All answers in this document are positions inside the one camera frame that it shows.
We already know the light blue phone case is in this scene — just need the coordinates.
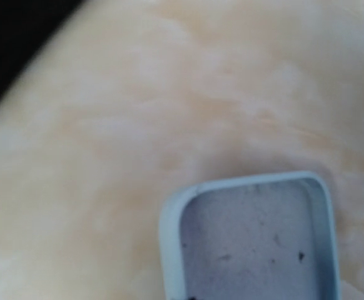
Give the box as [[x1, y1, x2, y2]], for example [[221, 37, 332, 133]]
[[158, 171, 341, 299]]

